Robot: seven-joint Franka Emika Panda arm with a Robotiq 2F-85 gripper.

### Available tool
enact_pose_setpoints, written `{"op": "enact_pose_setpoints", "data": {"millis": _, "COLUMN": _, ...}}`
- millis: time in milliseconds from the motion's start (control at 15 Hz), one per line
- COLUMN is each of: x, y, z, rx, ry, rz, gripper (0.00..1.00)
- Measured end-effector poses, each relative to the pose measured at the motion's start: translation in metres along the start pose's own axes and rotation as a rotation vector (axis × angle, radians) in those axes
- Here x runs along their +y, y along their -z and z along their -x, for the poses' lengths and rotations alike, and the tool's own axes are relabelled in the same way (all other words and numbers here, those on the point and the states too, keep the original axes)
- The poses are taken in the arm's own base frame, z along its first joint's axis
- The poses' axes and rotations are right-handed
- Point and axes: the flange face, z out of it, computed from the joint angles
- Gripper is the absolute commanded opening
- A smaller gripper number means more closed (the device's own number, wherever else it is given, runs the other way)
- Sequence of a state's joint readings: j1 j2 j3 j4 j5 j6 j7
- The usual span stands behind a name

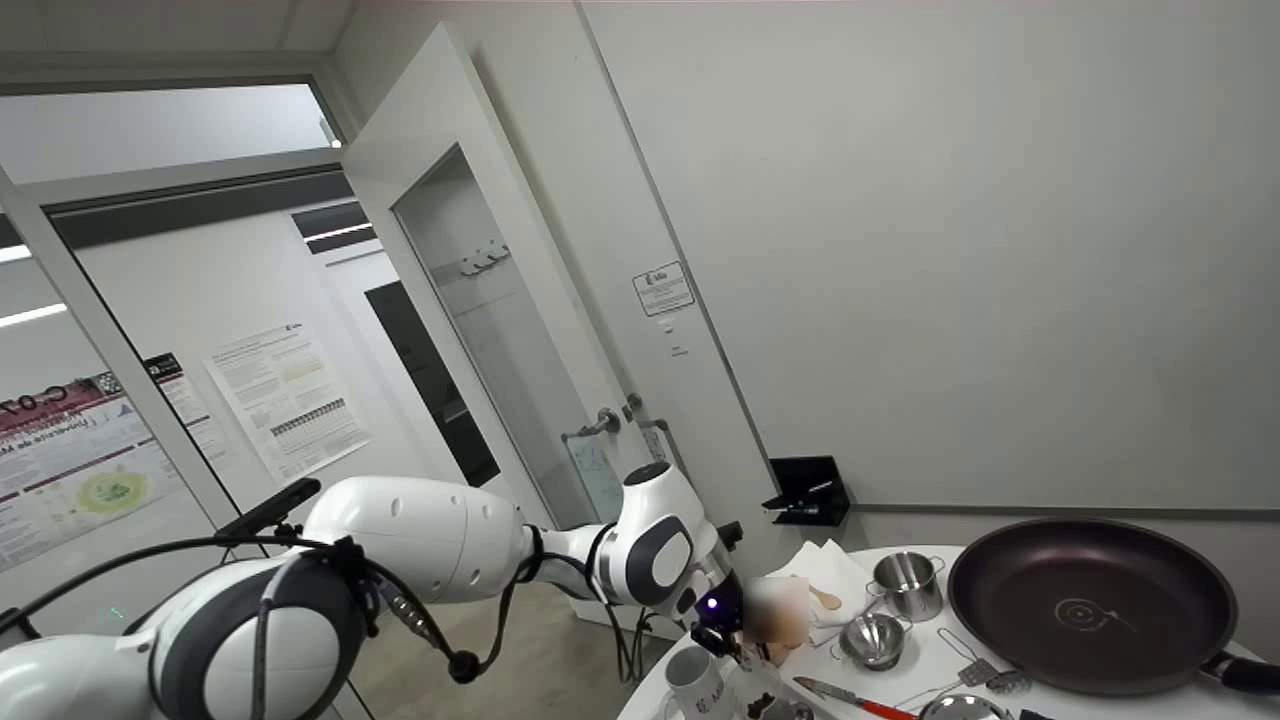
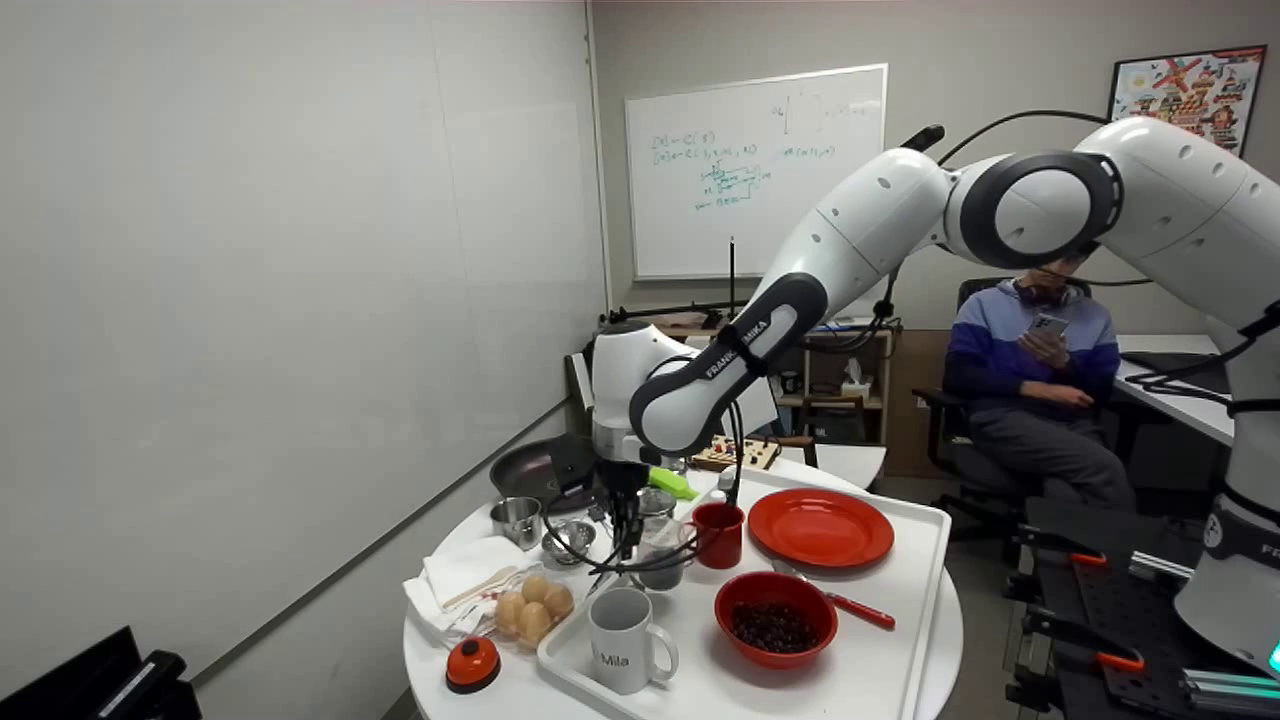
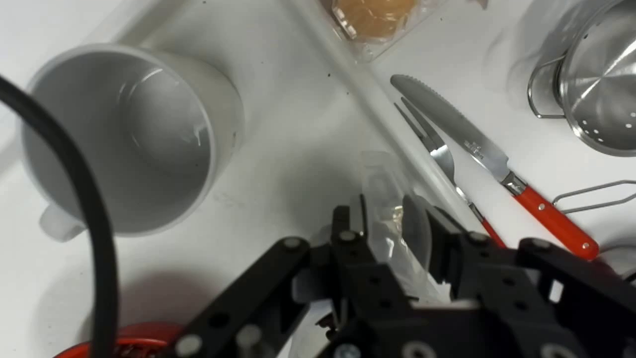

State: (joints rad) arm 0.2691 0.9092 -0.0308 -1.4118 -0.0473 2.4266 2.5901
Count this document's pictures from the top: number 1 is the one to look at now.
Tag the small steel bowl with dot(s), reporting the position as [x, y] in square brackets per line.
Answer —
[874, 637]

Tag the wooden utensil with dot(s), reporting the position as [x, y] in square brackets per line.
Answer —
[819, 593]

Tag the black stereo camera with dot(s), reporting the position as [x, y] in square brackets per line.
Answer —
[267, 510]

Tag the black wall bracket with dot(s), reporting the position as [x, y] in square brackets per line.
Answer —
[812, 489]

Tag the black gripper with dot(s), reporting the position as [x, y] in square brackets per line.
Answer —
[753, 629]

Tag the black frying pan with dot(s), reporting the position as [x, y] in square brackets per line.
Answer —
[1092, 603]

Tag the red and green poster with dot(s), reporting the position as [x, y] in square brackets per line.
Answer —
[81, 467]

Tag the white door with window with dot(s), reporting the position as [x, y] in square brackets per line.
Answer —
[443, 124]

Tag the white door dark window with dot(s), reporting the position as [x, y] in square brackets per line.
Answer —
[424, 385]

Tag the small white notice sign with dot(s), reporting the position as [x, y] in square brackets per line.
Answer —
[666, 290]

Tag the small steel cup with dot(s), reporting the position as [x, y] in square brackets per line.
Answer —
[911, 585]

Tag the white paper napkins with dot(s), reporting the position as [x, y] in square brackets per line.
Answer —
[833, 560]

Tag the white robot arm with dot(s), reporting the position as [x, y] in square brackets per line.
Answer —
[424, 533]

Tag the white text poster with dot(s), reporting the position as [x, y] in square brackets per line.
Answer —
[286, 392]

